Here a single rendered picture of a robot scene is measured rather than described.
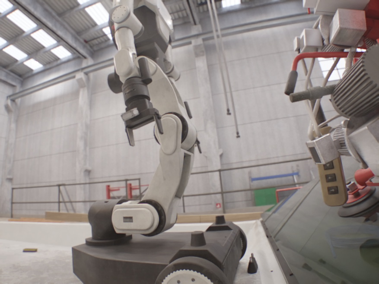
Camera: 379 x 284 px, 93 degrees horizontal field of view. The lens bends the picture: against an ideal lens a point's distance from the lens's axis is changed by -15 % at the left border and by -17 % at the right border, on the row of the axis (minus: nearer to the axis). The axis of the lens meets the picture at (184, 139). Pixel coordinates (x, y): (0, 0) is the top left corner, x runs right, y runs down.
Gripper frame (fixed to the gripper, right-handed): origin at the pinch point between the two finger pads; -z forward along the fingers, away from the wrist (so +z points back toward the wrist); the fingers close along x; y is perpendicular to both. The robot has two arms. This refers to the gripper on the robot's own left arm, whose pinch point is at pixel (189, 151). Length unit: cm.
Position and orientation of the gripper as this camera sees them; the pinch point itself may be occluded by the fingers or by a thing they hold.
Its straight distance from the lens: 107.2
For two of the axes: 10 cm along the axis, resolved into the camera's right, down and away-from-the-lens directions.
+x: 9.0, -3.5, -2.6
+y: 3.5, 2.0, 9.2
